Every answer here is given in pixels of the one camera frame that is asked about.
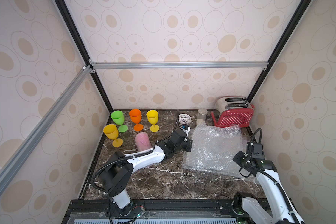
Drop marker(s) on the yellow bubble glass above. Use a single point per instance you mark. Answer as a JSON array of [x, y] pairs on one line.
[[152, 117]]

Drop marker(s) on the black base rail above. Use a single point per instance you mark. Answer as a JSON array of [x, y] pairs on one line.
[[232, 207]]

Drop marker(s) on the red toaster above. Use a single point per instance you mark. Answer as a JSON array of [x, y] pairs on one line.
[[231, 111]]

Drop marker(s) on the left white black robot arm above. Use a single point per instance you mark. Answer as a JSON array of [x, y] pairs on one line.
[[114, 176]]

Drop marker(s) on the white sink strainer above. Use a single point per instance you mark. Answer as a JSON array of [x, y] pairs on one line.
[[184, 119]]

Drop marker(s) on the clear jar with powder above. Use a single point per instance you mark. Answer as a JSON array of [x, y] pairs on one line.
[[201, 116]]

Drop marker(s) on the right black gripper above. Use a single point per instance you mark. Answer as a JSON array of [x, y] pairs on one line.
[[239, 159]]

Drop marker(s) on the left diagonal aluminium rail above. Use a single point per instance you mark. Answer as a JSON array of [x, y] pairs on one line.
[[11, 168]]

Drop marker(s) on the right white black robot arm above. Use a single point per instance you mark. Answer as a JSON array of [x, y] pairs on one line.
[[282, 209]]

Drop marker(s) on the horizontal aluminium rail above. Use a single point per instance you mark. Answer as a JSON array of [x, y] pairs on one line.
[[180, 65]]

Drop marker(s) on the beige bubble glass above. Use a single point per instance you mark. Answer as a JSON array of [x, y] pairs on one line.
[[112, 133]]

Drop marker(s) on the clear bubble wrap sheet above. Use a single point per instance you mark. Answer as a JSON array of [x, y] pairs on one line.
[[214, 148]]

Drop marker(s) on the pink bubble glass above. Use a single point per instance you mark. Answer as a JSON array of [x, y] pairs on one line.
[[142, 141]]

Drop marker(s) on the orange bubble glass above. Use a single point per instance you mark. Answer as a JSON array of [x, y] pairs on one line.
[[135, 116]]

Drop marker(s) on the green wine glass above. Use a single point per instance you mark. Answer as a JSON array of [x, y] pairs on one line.
[[118, 118]]

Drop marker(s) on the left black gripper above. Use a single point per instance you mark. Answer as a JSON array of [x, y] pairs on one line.
[[189, 142]]

